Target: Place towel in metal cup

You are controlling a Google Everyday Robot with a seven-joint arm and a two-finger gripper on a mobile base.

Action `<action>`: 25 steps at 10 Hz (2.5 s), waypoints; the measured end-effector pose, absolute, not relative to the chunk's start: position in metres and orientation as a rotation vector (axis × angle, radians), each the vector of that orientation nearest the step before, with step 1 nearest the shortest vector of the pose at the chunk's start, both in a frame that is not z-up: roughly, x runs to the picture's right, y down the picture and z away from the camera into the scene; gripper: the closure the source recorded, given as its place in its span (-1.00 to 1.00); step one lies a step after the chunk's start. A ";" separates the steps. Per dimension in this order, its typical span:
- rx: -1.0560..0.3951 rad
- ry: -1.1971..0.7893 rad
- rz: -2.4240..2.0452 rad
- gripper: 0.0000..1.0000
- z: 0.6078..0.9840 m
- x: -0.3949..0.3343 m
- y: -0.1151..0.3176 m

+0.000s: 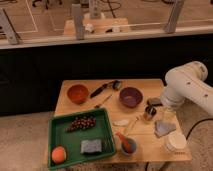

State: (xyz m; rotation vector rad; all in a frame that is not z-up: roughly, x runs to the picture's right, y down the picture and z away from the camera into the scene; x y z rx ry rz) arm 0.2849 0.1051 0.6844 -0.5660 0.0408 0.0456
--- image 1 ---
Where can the grey towel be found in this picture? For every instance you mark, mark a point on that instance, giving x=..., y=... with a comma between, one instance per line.
x=163, y=128

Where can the green plastic tray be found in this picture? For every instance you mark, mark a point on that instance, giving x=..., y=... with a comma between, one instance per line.
x=72, y=141

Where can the grey blue small cup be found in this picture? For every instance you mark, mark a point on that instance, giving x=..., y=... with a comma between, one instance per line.
x=133, y=146

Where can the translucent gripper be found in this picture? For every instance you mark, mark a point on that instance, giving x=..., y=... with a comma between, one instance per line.
x=168, y=114

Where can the orange brown bowl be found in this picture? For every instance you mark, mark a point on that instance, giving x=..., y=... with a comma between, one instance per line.
x=78, y=93

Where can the black handled dish brush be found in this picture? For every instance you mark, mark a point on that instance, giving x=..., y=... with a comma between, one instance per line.
x=115, y=85

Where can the wooden table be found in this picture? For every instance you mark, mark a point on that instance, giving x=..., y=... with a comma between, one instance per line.
x=149, y=147

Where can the yellow wooden utensil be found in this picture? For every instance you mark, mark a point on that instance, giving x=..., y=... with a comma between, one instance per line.
x=130, y=126

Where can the purple bowl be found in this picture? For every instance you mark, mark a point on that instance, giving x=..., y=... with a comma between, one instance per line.
x=130, y=97

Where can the white small object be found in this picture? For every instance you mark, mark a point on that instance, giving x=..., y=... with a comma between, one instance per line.
x=123, y=122

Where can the grey blue sponge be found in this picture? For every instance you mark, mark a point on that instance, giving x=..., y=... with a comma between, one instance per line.
x=91, y=146

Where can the bunch of dark grapes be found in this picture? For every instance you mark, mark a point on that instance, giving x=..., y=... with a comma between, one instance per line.
x=81, y=123

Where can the orange fruit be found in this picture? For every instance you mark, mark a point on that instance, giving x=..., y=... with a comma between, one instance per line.
x=58, y=154

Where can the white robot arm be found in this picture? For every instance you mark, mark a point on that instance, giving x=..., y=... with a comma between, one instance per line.
x=187, y=82

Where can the metal cup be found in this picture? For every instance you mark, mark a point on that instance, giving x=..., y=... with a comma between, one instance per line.
x=149, y=113

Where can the small screwdriver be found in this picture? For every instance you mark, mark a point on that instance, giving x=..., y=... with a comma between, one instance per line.
x=100, y=104

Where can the dark grey block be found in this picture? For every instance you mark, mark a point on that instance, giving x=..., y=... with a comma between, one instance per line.
x=154, y=102

